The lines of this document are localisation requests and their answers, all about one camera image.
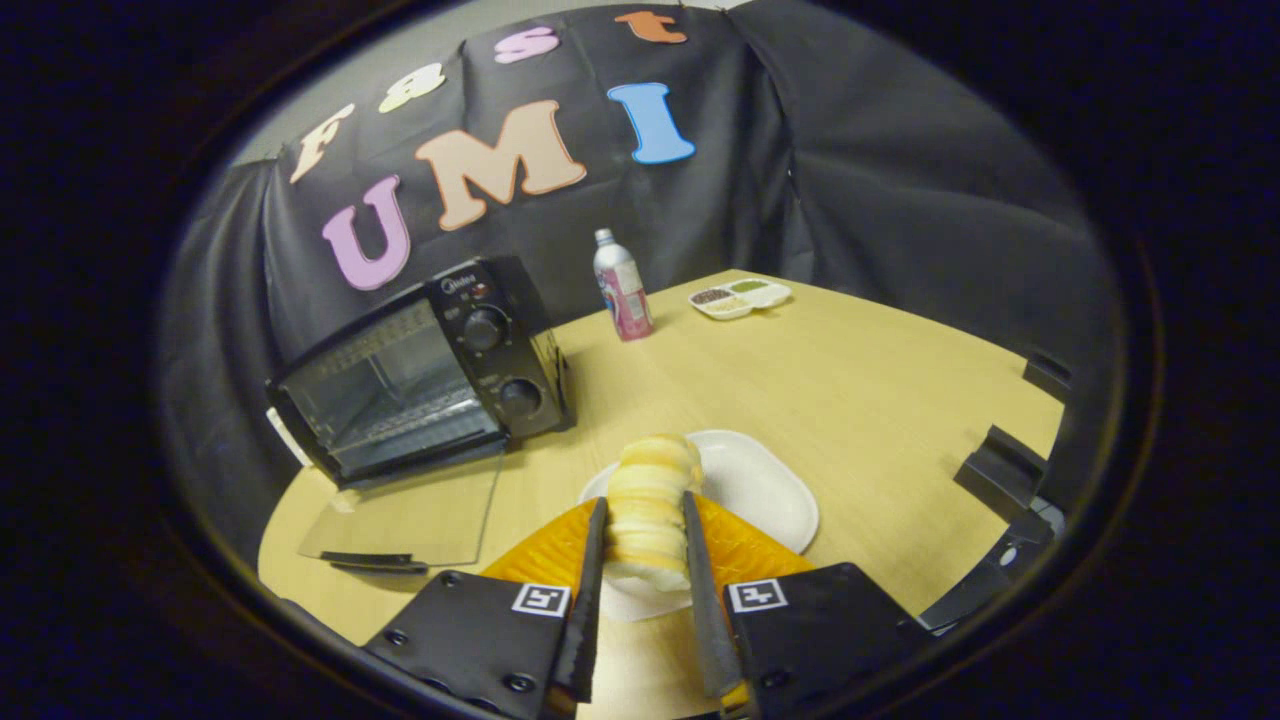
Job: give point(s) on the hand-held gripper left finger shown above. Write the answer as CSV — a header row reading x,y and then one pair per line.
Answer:
x,y
590,600

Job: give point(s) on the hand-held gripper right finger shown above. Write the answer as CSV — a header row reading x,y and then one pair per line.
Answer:
x,y
705,600

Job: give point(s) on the yellow sliced bread loaf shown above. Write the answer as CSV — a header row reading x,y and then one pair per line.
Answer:
x,y
645,500

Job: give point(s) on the black toaster oven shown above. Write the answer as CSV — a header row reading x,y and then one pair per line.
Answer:
x,y
500,340

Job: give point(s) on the white square plate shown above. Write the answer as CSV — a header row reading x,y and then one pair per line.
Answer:
x,y
760,490

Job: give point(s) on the white divided spice dish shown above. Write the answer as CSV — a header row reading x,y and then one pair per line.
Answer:
x,y
745,298

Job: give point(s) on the silver and pink bottle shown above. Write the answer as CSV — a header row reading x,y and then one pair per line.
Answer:
x,y
622,290

